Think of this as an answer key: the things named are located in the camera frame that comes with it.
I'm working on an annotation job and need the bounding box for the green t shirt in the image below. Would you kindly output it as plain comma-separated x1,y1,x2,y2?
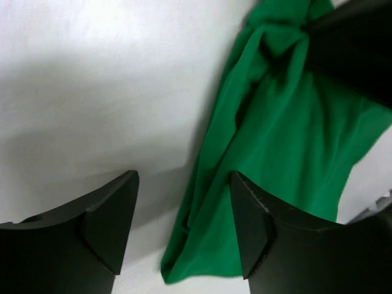
160,1,391,284

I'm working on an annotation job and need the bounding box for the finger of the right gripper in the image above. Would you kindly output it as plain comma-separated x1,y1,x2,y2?
303,1,391,108

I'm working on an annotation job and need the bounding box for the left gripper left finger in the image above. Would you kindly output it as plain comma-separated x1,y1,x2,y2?
1,171,138,293

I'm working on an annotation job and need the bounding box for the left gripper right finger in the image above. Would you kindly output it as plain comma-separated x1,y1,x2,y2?
230,171,391,293

